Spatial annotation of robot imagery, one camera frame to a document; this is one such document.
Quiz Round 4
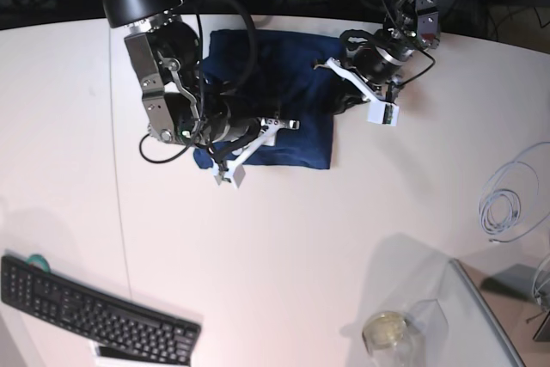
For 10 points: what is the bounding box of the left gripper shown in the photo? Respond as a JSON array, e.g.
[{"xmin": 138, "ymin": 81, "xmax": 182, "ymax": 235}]
[{"xmin": 313, "ymin": 38, "xmax": 401, "ymax": 125}]

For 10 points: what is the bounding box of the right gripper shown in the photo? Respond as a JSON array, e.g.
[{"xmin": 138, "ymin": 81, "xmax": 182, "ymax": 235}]
[{"xmin": 201, "ymin": 101, "xmax": 299, "ymax": 188}]

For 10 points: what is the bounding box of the blue t-shirt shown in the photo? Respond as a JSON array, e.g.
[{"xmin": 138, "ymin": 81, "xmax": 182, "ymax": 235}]
[{"xmin": 192, "ymin": 28, "xmax": 366, "ymax": 171}]

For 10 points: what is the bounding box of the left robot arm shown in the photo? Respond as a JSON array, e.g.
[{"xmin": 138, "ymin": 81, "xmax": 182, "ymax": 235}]
[{"xmin": 314, "ymin": 0, "xmax": 440, "ymax": 125}]

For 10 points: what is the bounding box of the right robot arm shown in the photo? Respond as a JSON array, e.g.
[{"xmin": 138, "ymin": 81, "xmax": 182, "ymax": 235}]
[{"xmin": 102, "ymin": 0, "xmax": 300, "ymax": 187}]

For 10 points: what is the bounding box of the black keyboard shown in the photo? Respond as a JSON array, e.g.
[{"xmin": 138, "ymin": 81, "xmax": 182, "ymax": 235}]
[{"xmin": 1, "ymin": 254, "xmax": 201, "ymax": 366}]

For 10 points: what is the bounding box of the green tape roll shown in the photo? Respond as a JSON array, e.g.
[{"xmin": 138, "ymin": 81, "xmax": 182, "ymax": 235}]
[{"xmin": 26, "ymin": 254, "xmax": 51, "ymax": 272}]

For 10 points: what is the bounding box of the grey metal stand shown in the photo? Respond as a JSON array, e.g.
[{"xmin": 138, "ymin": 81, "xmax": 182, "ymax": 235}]
[{"xmin": 480, "ymin": 264, "xmax": 549, "ymax": 343}]

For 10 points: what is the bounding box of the clear glass jar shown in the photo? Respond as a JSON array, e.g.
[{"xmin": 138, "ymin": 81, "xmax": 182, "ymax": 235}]
[{"xmin": 362, "ymin": 299, "xmax": 449, "ymax": 366}]

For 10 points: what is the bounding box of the coiled light blue cable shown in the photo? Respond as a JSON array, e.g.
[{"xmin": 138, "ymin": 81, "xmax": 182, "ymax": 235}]
[{"xmin": 477, "ymin": 141, "xmax": 550, "ymax": 244}]

